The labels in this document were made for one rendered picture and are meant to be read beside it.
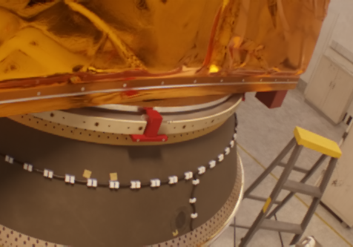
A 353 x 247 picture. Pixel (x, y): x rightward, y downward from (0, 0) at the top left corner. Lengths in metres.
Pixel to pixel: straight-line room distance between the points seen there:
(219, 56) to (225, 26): 0.12
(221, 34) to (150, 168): 0.53
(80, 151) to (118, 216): 0.28
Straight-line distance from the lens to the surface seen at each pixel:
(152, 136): 1.22
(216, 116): 1.42
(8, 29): 0.82
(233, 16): 1.28
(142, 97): 1.24
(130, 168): 1.28
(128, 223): 1.35
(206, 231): 1.66
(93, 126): 1.16
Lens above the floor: 2.31
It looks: 28 degrees down
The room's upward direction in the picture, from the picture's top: 21 degrees clockwise
